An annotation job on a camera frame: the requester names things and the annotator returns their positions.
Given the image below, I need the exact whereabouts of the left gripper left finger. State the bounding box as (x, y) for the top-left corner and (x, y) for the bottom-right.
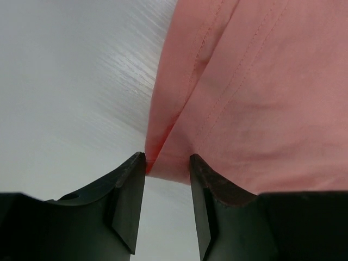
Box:
(1, 152), (146, 260)

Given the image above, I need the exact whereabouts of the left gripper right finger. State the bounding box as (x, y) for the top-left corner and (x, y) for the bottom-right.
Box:
(190, 154), (347, 260)

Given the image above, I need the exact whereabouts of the pink t shirt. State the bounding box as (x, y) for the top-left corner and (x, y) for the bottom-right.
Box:
(145, 1), (347, 194)

